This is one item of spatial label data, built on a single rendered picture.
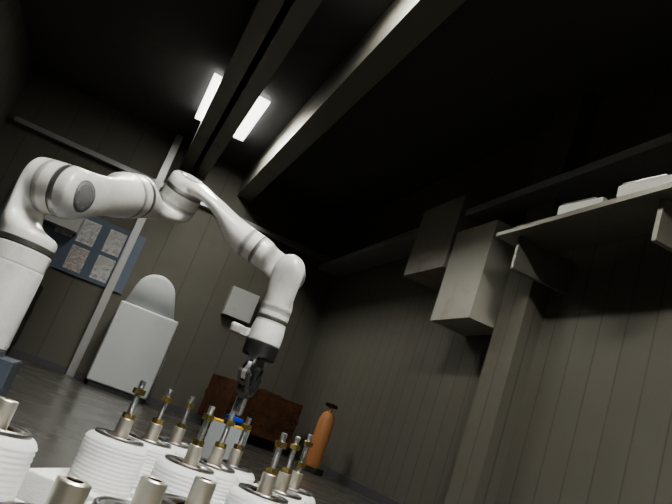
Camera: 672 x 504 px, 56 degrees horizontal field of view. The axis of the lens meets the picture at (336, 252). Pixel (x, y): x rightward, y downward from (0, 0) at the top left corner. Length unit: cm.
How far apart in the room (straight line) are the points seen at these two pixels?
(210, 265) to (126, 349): 167
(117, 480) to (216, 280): 743
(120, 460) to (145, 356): 645
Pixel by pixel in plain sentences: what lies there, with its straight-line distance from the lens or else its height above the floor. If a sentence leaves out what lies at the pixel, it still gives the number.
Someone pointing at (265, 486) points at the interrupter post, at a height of 26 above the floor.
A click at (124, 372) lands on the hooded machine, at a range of 744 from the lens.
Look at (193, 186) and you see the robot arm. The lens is 148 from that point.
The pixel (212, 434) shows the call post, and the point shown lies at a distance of 139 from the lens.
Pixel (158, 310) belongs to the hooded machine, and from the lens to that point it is 751.
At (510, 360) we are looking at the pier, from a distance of 431.
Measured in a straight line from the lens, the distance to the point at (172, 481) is 96.
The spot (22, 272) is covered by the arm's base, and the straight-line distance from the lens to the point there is 112.
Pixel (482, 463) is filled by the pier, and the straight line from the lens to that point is 423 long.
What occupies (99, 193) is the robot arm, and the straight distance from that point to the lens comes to 118.
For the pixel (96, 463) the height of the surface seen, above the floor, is 21.
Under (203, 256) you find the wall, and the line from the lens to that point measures 839.
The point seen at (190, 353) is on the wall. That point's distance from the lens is 829.
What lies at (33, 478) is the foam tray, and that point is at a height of 17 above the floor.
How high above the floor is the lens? 36
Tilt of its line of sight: 15 degrees up
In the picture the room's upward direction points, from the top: 20 degrees clockwise
